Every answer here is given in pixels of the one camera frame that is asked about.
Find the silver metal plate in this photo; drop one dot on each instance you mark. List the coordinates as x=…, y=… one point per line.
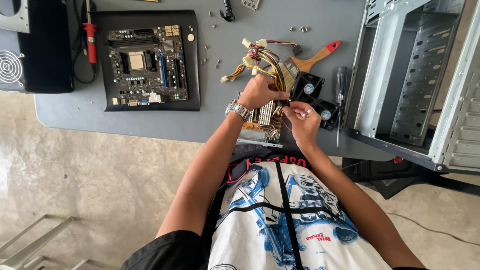
x=22, y=15

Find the black computer motherboard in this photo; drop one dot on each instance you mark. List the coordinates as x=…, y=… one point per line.
x=146, y=65

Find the silver coin cell battery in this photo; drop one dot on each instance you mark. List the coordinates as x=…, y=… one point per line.
x=191, y=37

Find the grey metal computer case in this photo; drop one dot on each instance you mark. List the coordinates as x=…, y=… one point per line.
x=412, y=82

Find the person's left hand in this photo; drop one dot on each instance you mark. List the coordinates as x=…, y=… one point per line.
x=258, y=92

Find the grey metal rack frame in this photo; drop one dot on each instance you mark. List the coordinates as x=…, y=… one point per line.
x=45, y=238

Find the open power supply circuit board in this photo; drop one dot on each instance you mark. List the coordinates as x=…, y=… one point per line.
x=262, y=129

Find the black cover with fan grille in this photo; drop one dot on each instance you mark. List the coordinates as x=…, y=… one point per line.
x=45, y=56

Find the black anti-static mat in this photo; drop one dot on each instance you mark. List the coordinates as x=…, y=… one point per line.
x=99, y=56

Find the scattered small silver screws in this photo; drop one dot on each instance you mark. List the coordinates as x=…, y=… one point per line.
x=301, y=28

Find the small perforated metal bracket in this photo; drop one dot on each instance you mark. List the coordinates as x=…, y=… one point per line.
x=250, y=3

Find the small red knob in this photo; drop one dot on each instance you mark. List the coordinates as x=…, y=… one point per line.
x=398, y=160

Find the wooden paintbrush with red tip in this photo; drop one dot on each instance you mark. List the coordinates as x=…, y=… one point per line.
x=311, y=62

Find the silver metal wristwatch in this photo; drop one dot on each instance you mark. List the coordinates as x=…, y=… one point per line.
x=237, y=109

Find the person's right hand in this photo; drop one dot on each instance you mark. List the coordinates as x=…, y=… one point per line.
x=305, y=127

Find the black table base frame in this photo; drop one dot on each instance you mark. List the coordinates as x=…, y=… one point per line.
x=378, y=180

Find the white and blue printed t-shirt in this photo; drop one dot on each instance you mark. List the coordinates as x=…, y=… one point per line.
x=262, y=225

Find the black cooling fan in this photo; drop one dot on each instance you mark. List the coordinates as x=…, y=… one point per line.
x=327, y=114
x=308, y=88

